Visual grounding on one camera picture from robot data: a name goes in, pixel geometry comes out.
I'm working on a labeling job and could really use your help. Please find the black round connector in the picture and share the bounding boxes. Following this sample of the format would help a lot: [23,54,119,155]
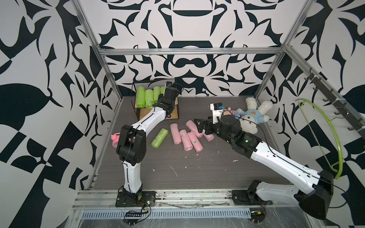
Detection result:
[250,211,266,224]

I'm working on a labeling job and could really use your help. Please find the wire and wood shelf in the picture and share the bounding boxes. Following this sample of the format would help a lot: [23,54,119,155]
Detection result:
[131,78,180,122]

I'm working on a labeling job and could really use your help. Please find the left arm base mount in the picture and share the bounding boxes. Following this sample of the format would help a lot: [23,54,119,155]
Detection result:
[115,189,156,208]

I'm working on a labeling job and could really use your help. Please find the black usb hub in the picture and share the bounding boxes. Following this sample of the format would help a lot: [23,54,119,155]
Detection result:
[124,211,144,219]

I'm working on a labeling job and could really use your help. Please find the cartoon boy plush doll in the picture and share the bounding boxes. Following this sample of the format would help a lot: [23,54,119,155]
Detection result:
[222,107,240,119]

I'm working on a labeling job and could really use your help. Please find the pink alarm clock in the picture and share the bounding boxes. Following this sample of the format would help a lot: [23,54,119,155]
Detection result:
[111,133,120,148]

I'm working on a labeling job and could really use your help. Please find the black wall hook rail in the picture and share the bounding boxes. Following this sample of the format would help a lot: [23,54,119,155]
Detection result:
[306,67,365,138]

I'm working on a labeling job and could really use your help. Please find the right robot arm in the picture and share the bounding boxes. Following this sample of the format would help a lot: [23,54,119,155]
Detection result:
[194,115,334,220]

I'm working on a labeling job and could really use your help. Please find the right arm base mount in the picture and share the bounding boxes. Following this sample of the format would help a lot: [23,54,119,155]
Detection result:
[232,190,273,206]

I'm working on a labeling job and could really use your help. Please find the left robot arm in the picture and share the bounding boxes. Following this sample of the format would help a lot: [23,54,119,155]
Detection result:
[116,81,181,198]

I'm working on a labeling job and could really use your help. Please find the white teddy bear plush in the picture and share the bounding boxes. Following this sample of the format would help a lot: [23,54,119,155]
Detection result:
[236,97,273,135]

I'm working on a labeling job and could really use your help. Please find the green plastic hanger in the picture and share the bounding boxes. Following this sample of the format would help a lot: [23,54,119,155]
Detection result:
[296,98,344,180]

